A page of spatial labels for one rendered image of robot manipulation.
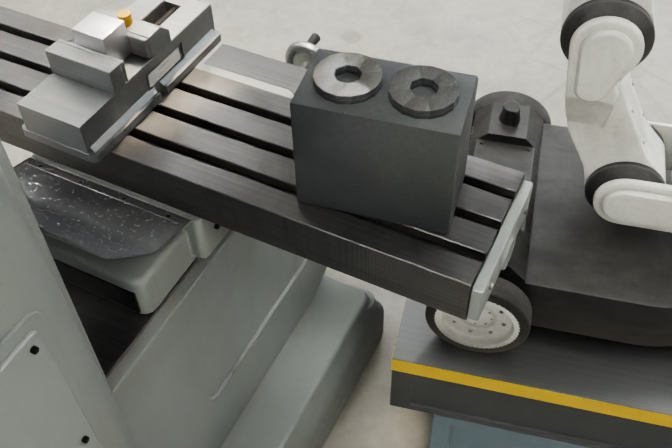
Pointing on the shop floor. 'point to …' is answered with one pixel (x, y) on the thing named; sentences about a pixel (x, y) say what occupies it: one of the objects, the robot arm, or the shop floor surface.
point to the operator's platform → (534, 390)
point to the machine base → (313, 371)
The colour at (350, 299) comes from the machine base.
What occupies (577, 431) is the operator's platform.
